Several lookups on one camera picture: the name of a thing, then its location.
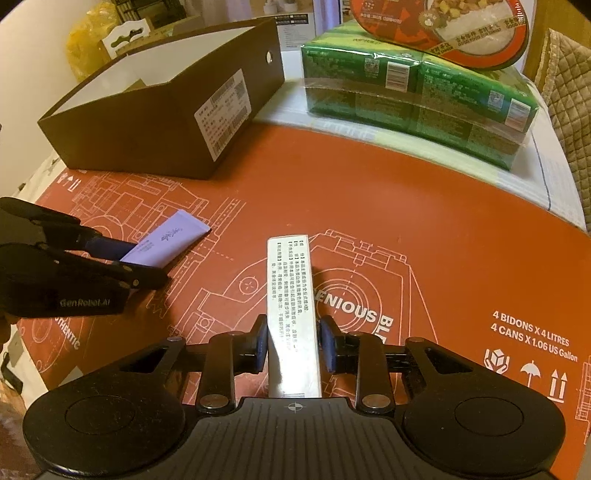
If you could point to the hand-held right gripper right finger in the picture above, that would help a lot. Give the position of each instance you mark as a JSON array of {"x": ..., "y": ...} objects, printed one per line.
[{"x": 328, "y": 346}]

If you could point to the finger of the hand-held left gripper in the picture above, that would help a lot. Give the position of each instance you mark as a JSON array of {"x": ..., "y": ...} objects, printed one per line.
[
  {"x": 134, "y": 277},
  {"x": 106, "y": 245}
]

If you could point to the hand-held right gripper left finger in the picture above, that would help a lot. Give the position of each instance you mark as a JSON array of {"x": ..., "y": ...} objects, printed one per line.
[{"x": 260, "y": 346}]

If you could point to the white tall product box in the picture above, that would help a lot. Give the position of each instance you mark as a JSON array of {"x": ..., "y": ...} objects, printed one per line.
[{"x": 291, "y": 300}]

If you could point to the purple tube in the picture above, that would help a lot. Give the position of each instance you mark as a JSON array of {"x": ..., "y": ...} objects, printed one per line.
[{"x": 171, "y": 235}]

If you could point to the brown cardboard storage box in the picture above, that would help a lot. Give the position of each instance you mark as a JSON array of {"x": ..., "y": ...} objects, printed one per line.
[{"x": 161, "y": 124}]

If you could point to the red printed cardboard sheet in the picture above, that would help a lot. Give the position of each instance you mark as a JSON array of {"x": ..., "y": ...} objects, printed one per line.
[{"x": 369, "y": 207}]

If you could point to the cardboard box with white flap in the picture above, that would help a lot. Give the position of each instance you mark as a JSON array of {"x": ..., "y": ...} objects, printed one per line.
[{"x": 124, "y": 39}]

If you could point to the yellow plastic bag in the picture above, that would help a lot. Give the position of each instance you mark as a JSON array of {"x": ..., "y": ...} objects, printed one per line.
[{"x": 90, "y": 34}]

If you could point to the black folding rack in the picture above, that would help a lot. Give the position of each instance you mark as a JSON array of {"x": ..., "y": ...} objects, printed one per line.
[{"x": 131, "y": 7}]

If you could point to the green tissue pack bundle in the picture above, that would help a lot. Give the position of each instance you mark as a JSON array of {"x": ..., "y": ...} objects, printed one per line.
[{"x": 415, "y": 101}]

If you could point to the small white photo box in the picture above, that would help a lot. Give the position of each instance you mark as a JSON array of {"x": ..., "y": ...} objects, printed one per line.
[{"x": 318, "y": 27}]

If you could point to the red oval food container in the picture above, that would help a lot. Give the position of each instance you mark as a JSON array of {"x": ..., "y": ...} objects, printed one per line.
[{"x": 438, "y": 32}]

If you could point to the beige quilted chair cover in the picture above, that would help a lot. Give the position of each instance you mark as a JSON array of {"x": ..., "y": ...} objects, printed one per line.
[{"x": 568, "y": 106}]

